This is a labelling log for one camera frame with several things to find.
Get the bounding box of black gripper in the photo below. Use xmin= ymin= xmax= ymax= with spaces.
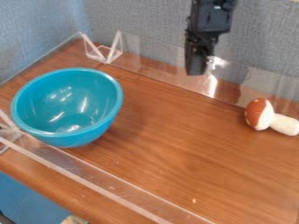
xmin=184 ymin=0 xmax=237 ymax=75

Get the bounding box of brown white plush mushroom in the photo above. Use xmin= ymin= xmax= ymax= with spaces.
xmin=244 ymin=98 xmax=299 ymax=137

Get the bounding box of blue plastic bowl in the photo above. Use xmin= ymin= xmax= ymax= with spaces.
xmin=10 ymin=67 xmax=124 ymax=148

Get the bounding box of clear acrylic back barrier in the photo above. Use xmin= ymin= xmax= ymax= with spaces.
xmin=113 ymin=31 xmax=299 ymax=119

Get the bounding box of clear acrylic barrier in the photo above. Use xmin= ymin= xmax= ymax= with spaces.
xmin=0 ymin=109 xmax=215 ymax=224
xmin=113 ymin=31 xmax=299 ymax=119
xmin=0 ymin=31 xmax=80 ymax=85

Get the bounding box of clear acrylic left barrier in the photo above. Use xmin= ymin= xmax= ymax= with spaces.
xmin=0 ymin=31 xmax=80 ymax=85

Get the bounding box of clear acrylic front barrier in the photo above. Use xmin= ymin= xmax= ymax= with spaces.
xmin=0 ymin=109 xmax=215 ymax=224

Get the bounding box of clear acrylic corner bracket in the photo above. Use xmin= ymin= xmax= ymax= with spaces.
xmin=80 ymin=31 xmax=124 ymax=64

